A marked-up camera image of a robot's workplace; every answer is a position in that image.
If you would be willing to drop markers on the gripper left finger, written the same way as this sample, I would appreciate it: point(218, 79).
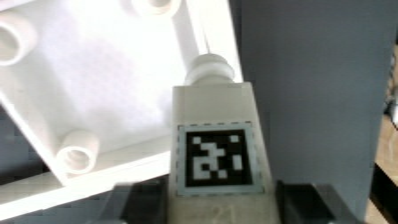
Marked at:
point(138, 203)

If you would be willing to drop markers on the white table leg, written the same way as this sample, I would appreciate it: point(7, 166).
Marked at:
point(222, 187)

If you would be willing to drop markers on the white U-shaped obstacle fence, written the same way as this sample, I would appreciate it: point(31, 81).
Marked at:
point(78, 190)

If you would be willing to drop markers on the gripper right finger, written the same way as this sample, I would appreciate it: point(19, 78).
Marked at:
point(303, 206)

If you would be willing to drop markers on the white square table top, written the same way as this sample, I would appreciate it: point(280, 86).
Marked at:
point(95, 56)

